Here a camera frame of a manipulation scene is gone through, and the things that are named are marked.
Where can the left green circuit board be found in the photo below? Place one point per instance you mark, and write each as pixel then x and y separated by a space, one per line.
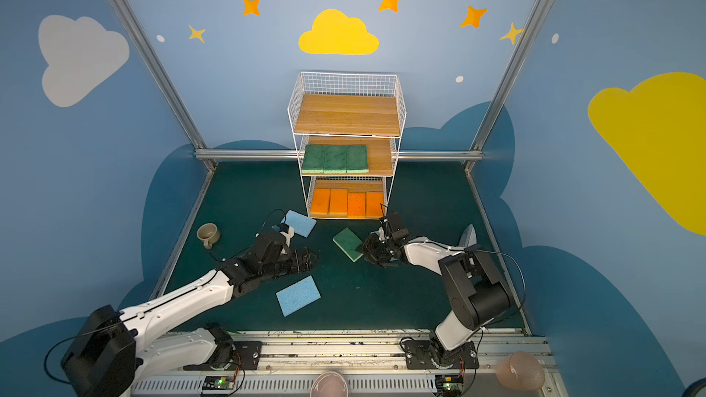
pixel 217 384

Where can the beige ceramic mug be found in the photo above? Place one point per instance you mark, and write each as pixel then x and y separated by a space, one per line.
pixel 209 234

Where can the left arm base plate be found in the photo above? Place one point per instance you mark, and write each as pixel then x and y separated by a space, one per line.
pixel 244 355

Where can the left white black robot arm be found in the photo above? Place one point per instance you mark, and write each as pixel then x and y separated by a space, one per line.
pixel 114 349

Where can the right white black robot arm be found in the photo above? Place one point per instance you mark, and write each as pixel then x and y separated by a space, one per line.
pixel 477 291

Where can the right green circuit board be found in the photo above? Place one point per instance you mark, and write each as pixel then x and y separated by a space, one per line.
pixel 449 386

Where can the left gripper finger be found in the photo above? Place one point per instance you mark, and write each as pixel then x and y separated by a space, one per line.
pixel 307 255
pixel 305 266

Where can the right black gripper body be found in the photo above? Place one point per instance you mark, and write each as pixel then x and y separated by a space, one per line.
pixel 378 247

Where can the green sponge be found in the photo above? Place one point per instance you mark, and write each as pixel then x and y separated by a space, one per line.
pixel 357 161
pixel 349 244
pixel 335 160
pixel 314 159

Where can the blue sponge front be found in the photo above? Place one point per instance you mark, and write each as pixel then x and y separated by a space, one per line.
pixel 297 296

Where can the blue sponge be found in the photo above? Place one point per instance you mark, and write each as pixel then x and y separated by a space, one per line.
pixel 297 296
pixel 302 224

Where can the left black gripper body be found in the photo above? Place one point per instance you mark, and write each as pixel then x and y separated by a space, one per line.
pixel 290 259

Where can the white wire wooden shelf rack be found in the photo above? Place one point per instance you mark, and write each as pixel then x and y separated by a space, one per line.
pixel 345 109

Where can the translucent pink cup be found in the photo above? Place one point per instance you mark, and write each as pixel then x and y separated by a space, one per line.
pixel 521 371

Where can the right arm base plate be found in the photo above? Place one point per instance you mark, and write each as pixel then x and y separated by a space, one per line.
pixel 430 354

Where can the silver metal scoop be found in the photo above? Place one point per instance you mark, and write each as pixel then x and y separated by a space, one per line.
pixel 469 237

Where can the orange sponge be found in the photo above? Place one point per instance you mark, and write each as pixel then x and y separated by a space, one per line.
pixel 375 205
pixel 320 203
pixel 356 206
pixel 338 203

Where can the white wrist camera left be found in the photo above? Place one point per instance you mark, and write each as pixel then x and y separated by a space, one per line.
pixel 287 232

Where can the pink bowl front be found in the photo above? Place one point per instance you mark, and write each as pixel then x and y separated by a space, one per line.
pixel 330 384

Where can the green circuit board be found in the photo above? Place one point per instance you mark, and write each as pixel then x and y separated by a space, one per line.
pixel 217 384
pixel 449 386

